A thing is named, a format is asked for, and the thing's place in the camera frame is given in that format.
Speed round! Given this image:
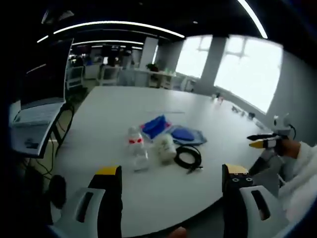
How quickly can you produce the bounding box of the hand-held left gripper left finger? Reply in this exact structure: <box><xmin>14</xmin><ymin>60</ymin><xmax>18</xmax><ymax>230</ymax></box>
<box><xmin>51</xmin><ymin>165</ymin><xmax>124</xmax><ymax>238</ymax></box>

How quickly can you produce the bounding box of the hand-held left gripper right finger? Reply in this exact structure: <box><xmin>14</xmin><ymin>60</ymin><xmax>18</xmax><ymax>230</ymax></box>
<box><xmin>221</xmin><ymin>163</ymin><xmax>298</xmax><ymax>238</ymax></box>

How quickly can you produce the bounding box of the clear plastic water bottle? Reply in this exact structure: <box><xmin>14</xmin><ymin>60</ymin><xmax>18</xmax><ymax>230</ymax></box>
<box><xmin>127</xmin><ymin>125</ymin><xmax>150</xmax><ymax>172</ymax></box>

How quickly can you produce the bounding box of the wet wipes pack blue lid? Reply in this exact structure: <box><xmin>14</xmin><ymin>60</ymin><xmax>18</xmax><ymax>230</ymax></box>
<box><xmin>170</xmin><ymin>125</ymin><xmax>208</xmax><ymax>146</ymax></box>

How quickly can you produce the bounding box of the white paper cup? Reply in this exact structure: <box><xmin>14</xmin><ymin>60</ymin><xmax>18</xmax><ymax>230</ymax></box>
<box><xmin>153</xmin><ymin>134</ymin><xmax>177</xmax><ymax>165</ymax></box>

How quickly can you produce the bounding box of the blue tissue pack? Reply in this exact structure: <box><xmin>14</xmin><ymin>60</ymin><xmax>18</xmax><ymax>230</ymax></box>
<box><xmin>139</xmin><ymin>114</ymin><xmax>173</xmax><ymax>140</ymax></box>

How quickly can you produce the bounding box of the person's right hand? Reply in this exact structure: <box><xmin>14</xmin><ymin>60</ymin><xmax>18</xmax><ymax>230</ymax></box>
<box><xmin>279</xmin><ymin>138</ymin><xmax>302</xmax><ymax>159</ymax></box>

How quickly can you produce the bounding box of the person's left hand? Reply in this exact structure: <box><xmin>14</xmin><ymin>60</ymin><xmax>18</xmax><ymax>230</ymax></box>
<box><xmin>170</xmin><ymin>226</ymin><xmax>188</xmax><ymax>238</ymax></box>

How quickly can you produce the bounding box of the white table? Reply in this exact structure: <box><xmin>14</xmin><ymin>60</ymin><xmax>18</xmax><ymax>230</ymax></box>
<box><xmin>51</xmin><ymin>85</ymin><xmax>282</xmax><ymax>236</ymax></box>

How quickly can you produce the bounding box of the black laptop stand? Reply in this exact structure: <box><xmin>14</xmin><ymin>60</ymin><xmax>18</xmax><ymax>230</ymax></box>
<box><xmin>11</xmin><ymin>102</ymin><xmax>75</xmax><ymax>159</ymax></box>

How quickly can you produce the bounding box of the open laptop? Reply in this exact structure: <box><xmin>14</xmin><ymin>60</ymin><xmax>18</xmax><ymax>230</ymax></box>
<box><xmin>9</xmin><ymin>37</ymin><xmax>75</xmax><ymax>127</ymax></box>

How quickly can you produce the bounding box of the ceiling light strip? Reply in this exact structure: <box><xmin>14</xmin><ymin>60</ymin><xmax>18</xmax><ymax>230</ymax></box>
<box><xmin>236</xmin><ymin>0</ymin><xmax>269</xmax><ymax>40</ymax></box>
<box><xmin>53</xmin><ymin>20</ymin><xmax>186</xmax><ymax>39</ymax></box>

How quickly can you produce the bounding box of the white office chair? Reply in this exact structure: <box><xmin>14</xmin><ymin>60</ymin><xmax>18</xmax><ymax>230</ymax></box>
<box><xmin>66</xmin><ymin>65</ymin><xmax>85</xmax><ymax>90</ymax></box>
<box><xmin>100</xmin><ymin>65</ymin><xmax>120</xmax><ymax>87</ymax></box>

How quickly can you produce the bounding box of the white low cabinet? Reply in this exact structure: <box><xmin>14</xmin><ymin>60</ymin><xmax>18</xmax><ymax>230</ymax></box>
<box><xmin>118</xmin><ymin>67</ymin><xmax>199</xmax><ymax>92</ymax></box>

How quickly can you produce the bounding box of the potted plant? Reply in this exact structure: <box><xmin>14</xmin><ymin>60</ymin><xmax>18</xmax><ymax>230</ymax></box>
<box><xmin>146</xmin><ymin>62</ymin><xmax>160</xmax><ymax>73</ymax></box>

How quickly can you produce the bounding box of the table cable slot cover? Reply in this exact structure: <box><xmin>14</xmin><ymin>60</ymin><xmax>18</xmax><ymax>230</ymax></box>
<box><xmin>147</xmin><ymin>110</ymin><xmax>186</xmax><ymax>116</ymax></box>

